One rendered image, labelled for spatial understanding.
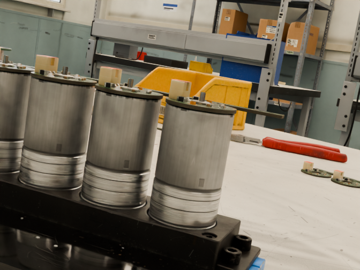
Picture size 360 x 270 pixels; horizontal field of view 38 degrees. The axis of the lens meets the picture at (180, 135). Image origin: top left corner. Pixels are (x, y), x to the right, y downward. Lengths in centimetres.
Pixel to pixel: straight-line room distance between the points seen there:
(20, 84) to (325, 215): 19
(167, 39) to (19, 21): 279
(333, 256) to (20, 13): 548
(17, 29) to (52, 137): 547
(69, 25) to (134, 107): 591
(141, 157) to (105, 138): 1
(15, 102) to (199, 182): 8
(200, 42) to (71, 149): 280
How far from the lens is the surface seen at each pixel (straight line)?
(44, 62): 21
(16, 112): 21
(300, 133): 339
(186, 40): 304
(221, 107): 18
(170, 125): 18
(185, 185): 17
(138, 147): 18
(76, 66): 622
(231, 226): 19
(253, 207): 30
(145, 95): 18
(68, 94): 19
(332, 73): 488
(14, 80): 21
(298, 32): 457
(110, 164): 18
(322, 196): 37
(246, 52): 282
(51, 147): 20
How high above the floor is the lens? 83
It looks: 9 degrees down
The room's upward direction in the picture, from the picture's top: 9 degrees clockwise
